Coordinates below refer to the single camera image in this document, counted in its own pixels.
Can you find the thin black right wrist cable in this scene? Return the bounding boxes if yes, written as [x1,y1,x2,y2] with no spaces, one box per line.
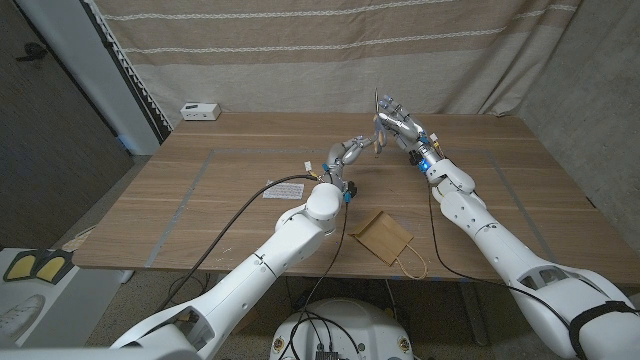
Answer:
[426,177,574,334]

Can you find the white power strip box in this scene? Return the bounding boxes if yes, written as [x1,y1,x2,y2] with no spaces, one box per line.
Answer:
[180,102,223,122]

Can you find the grey scissors with orange handles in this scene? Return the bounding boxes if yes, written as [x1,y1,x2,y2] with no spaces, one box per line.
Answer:
[371,87,389,156]

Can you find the white printed receipt paper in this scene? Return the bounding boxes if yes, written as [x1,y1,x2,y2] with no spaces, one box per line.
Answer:
[262,180,306,201]

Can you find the beige striped curtain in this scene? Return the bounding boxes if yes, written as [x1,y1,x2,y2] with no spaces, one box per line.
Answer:
[92,0,584,130]

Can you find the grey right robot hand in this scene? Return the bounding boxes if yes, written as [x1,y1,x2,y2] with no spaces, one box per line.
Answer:
[375,94,444,174]

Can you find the yellow black pad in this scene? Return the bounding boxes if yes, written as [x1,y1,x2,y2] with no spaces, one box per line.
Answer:
[34,249,75,285]
[2,249,40,284]

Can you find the dark textured door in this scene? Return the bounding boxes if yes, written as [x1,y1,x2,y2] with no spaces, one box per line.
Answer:
[0,0,135,250]

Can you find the white door frame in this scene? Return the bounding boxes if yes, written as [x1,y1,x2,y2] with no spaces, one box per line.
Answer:
[14,0,162,156]

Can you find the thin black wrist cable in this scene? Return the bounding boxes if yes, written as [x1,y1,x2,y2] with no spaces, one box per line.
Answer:
[277,199,350,360]
[426,177,574,334]

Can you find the black torso cable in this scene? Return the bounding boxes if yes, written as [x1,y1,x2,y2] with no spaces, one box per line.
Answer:
[291,308,362,360]

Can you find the door handle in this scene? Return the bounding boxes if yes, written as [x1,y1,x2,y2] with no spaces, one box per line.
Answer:
[14,42,50,63]

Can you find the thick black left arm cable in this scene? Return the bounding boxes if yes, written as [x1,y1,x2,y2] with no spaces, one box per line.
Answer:
[157,173,321,312]

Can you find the white shoe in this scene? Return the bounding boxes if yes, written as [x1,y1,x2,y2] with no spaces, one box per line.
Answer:
[0,293,46,351]

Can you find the thin black left wrist cable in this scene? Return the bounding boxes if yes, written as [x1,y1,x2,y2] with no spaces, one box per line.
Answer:
[277,199,350,360]

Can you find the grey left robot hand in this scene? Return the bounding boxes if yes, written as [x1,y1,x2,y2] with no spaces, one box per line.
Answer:
[321,133,380,204]

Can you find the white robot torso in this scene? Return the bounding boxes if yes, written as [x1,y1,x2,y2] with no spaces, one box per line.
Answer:
[269,298,415,360]

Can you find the white floor platform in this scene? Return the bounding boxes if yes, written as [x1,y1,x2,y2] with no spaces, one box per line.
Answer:
[0,248,135,351]

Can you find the brown paper bag with handles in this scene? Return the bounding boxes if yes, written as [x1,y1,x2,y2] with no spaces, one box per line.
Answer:
[348,208,429,280]

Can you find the grey table leg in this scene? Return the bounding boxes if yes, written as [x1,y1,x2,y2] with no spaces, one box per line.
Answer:
[458,280,490,347]

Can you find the grey backdrop cloth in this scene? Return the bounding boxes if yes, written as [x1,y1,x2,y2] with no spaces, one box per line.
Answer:
[479,0,640,224]

